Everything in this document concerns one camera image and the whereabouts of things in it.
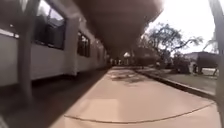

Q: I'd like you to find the brown roof overhang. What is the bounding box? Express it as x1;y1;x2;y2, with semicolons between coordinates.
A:
73;0;165;58

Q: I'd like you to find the pale column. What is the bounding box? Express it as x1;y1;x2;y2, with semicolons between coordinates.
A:
208;0;224;126

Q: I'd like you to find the grey pole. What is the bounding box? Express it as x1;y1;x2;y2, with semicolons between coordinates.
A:
16;0;41;104

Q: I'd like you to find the grey road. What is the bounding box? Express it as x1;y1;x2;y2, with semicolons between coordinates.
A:
139;67;219;95

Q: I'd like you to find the white building with dark windows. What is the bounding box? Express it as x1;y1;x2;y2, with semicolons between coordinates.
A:
0;0;111;88

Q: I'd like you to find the dark kerb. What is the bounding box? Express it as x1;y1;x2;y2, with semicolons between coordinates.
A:
134;69;218;101

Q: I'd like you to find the grey building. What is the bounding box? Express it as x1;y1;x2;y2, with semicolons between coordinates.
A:
183;51;221;76

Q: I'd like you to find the pale concrete walkway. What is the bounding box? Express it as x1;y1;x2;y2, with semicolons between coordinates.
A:
49;65;223;128

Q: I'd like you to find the large tree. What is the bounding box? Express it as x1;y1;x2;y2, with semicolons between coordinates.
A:
139;22;204;69

